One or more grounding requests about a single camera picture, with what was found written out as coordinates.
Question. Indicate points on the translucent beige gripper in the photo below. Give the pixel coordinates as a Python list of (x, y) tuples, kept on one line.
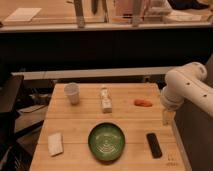
[(167, 117)]

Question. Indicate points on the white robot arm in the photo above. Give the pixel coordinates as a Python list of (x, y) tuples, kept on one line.
[(186, 82)]

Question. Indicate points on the green ceramic bowl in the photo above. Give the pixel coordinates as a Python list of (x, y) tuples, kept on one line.
[(106, 142)]

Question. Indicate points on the orange carrot toy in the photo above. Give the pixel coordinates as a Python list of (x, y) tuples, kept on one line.
[(143, 103)]

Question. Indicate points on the black remote control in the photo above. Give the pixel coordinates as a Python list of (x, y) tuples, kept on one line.
[(154, 145)]

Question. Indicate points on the white wooden figure block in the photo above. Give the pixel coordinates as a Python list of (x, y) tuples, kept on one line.
[(105, 101)]

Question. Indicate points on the white paper cup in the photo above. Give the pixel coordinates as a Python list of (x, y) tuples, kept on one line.
[(72, 92)]

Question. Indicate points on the white paper sheet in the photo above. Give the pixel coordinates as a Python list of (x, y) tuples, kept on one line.
[(23, 15)]

